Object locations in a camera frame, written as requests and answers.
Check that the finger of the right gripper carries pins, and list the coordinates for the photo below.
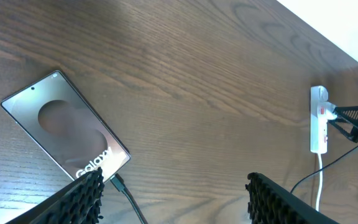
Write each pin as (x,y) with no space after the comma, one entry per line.
(345,128)
(346,114)

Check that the Galaxy S25 Ultra smartphone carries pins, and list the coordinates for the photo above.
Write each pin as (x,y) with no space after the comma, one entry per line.
(60,120)

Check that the white power strip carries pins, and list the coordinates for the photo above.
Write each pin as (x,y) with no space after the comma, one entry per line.
(321,111)

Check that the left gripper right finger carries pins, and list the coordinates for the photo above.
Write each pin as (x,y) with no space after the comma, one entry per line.
(269,203)

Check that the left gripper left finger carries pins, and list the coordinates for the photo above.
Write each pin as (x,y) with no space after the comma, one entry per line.
(77,203)

